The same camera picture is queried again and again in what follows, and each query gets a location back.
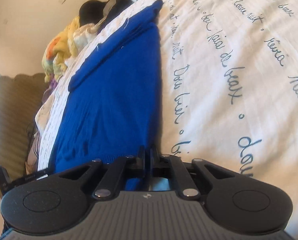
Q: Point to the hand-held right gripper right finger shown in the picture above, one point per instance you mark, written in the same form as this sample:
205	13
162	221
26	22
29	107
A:
154	162

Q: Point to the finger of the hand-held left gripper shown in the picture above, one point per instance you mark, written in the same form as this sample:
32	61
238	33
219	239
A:
45	175

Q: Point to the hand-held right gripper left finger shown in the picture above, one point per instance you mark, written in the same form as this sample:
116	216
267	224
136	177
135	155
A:
141	162

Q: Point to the blue knit sweater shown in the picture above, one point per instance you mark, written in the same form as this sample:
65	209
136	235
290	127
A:
114	92

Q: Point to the striped pillow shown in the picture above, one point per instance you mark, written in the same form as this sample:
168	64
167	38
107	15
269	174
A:
34	152

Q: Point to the olive ribbed headboard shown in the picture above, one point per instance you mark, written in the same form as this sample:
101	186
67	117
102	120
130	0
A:
9	110

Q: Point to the purple cloth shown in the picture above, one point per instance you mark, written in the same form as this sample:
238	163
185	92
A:
49	90

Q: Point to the white script-printed duvet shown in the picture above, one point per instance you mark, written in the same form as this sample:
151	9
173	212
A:
226	55

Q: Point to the yellow patterned blanket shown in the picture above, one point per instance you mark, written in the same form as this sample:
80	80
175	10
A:
61	45

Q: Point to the grey cloth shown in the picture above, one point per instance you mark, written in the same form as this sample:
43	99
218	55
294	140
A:
112	5

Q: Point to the black cap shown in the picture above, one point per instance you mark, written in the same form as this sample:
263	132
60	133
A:
89	10

